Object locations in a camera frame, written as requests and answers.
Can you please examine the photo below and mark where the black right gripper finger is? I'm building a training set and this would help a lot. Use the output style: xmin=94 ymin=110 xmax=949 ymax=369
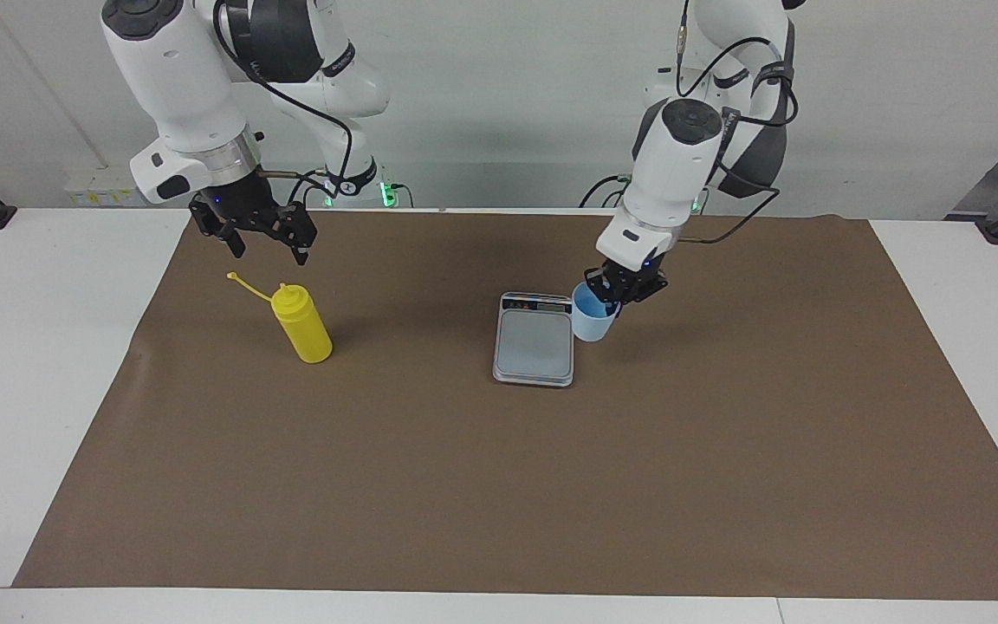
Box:
xmin=188 ymin=196 xmax=247 ymax=257
xmin=276 ymin=201 xmax=320 ymax=265

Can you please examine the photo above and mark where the light blue plastic cup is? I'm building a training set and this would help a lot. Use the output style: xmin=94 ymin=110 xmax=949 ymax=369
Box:
xmin=571 ymin=282 xmax=621 ymax=342

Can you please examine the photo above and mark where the yellow squeeze bottle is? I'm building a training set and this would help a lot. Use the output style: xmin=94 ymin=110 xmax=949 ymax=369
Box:
xmin=227 ymin=272 xmax=334 ymax=364

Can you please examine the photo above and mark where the silver digital kitchen scale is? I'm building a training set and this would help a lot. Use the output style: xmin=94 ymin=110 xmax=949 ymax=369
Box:
xmin=492 ymin=292 xmax=575 ymax=387

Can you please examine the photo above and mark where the brown paper table mat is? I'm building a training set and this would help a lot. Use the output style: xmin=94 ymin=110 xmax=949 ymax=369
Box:
xmin=12 ymin=211 xmax=998 ymax=601

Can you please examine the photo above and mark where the black base power cable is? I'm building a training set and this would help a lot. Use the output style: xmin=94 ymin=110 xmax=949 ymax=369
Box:
xmin=287 ymin=169 xmax=335 ymax=209
xmin=580 ymin=173 xmax=634 ymax=209

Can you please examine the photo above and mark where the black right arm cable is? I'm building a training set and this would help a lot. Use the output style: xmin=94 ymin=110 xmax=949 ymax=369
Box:
xmin=211 ymin=0 xmax=353 ymax=202

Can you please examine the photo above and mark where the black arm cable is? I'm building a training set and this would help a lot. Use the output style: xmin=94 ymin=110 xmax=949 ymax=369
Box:
xmin=211 ymin=0 xmax=353 ymax=202
xmin=677 ymin=0 xmax=799 ymax=245

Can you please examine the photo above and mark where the white wall power strip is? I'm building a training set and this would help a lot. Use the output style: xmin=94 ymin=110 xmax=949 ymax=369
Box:
xmin=64 ymin=178 xmax=138 ymax=207

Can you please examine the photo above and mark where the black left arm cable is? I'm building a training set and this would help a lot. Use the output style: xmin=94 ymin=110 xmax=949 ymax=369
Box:
xmin=677 ymin=0 xmax=799 ymax=245

